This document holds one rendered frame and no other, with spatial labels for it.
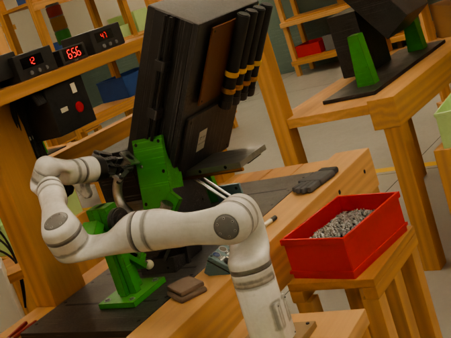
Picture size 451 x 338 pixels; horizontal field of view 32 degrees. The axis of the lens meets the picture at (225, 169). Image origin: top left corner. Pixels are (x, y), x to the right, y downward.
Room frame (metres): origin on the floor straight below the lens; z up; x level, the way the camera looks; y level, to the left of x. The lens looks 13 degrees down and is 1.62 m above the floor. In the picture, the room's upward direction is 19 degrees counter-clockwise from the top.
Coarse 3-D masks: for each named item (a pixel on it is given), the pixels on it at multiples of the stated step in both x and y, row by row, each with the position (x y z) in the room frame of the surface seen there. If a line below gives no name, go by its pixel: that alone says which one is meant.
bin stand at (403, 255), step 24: (408, 240) 2.10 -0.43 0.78; (384, 264) 1.95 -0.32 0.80; (408, 264) 2.13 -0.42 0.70; (312, 288) 1.99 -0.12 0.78; (336, 288) 1.95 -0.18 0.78; (360, 288) 2.24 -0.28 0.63; (384, 288) 1.92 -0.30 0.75; (408, 288) 2.14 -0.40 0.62; (312, 312) 2.01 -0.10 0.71; (384, 312) 1.90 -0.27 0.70; (432, 312) 2.14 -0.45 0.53; (384, 336) 1.90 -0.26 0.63; (432, 336) 2.12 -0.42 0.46
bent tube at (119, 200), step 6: (126, 156) 2.28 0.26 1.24; (132, 156) 2.30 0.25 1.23; (126, 162) 2.28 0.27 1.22; (132, 162) 2.26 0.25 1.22; (138, 162) 2.28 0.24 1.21; (114, 180) 2.30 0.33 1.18; (114, 186) 2.30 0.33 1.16; (120, 186) 2.30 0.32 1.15; (114, 192) 2.30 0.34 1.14; (120, 192) 2.30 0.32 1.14; (114, 198) 2.30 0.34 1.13; (120, 198) 2.29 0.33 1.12; (120, 204) 2.28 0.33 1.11; (126, 204) 2.29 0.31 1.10; (126, 210) 2.27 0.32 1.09; (132, 210) 2.27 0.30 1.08
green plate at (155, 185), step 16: (144, 144) 2.29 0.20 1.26; (160, 144) 2.25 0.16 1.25; (144, 160) 2.28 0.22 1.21; (160, 160) 2.24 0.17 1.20; (144, 176) 2.28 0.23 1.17; (160, 176) 2.24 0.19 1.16; (176, 176) 2.27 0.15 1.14; (144, 192) 2.27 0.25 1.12; (160, 192) 2.24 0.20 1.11; (144, 208) 2.27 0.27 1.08
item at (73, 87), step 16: (80, 80) 2.45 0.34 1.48; (48, 96) 2.33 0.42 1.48; (64, 96) 2.38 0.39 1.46; (80, 96) 2.43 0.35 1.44; (32, 112) 2.36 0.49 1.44; (48, 112) 2.32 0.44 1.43; (64, 112) 2.36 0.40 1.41; (80, 112) 2.41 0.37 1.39; (32, 128) 2.38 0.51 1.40; (48, 128) 2.34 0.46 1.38; (64, 128) 2.34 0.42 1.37
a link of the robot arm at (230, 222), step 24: (144, 216) 1.64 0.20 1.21; (168, 216) 1.61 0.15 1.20; (192, 216) 1.58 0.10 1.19; (216, 216) 1.55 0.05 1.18; (240, 216) 1.53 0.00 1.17; (144, 240) 1.62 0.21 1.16; (168, 240) 1.60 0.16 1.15; (192, 240) 1.58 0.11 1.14; (216, 240) 1.56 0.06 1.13; (240, 240) 1.54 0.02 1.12
